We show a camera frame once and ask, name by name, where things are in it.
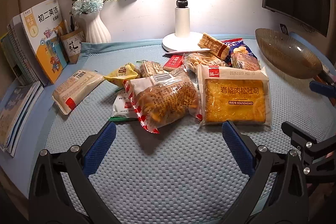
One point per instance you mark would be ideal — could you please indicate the english textbook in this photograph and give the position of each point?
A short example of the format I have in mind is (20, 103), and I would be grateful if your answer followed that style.
(42, 25)

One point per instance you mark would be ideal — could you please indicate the paper pen holder cup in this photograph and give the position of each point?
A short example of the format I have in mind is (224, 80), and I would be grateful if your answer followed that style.
(72, 44)

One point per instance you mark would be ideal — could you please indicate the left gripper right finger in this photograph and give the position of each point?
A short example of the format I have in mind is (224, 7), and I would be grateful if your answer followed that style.
(287, 201)

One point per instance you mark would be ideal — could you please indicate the yellow snack packet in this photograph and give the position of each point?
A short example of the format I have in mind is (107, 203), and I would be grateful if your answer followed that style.
(124, 73)

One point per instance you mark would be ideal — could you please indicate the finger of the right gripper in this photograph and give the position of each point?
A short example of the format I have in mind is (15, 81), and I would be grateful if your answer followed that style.
(323, 89)
(303, 140)

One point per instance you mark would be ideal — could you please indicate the red striped bread bag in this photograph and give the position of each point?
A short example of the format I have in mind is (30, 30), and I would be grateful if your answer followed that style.
(162, 99)

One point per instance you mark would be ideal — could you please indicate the spiral notebooks stack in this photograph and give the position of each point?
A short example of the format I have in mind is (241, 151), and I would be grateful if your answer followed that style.
(20, 56)

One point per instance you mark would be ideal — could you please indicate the small checkered biscuit packet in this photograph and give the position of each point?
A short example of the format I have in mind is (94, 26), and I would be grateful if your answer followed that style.
(150, 68)

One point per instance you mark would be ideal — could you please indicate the stack of flat books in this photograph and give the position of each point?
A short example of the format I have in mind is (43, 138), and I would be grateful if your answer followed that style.
(15, 111)

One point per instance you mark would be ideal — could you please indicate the clear bread loaf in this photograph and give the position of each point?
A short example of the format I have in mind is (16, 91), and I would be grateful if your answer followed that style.
(245, 62)

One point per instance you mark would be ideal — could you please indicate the amber glass bowl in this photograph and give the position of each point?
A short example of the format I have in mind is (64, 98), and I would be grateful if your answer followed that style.
(287, 54)

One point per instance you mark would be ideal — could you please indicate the white green snack packet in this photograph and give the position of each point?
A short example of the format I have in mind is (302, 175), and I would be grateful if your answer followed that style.
(122, 109)

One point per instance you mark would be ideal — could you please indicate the white ribbed vase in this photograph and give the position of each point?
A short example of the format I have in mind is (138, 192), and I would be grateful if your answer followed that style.
(94, 29)

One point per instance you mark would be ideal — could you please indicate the white desk lamp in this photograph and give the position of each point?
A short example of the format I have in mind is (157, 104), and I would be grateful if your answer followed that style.
(183, 39)

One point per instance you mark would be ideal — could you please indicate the round cracker bag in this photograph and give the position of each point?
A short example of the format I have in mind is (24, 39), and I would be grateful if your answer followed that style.
(192, 60)

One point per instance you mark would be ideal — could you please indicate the beige cake packet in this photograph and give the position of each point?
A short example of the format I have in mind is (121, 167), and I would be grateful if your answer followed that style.
(70, 93)

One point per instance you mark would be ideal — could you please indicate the pork floss toast packet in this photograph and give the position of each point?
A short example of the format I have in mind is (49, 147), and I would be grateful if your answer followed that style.
(237, 95)

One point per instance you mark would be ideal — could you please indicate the blue chips bag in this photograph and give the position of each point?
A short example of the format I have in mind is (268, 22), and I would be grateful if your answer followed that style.
(237, 45)

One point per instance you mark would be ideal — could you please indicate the toast slice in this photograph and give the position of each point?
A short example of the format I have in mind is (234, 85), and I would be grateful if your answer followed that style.
(216, 47)

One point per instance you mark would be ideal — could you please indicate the light blue table mat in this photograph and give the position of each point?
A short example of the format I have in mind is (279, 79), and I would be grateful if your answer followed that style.
(186, 173)

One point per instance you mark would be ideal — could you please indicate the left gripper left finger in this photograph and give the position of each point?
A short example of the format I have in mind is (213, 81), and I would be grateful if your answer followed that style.
(49, 201)

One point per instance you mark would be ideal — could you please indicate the red caramel biscuit packet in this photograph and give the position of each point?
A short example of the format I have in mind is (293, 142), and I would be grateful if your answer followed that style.
(174, 62)

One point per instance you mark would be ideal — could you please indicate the pink stick sachet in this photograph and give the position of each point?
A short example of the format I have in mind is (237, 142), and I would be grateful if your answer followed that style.
(187, 51)

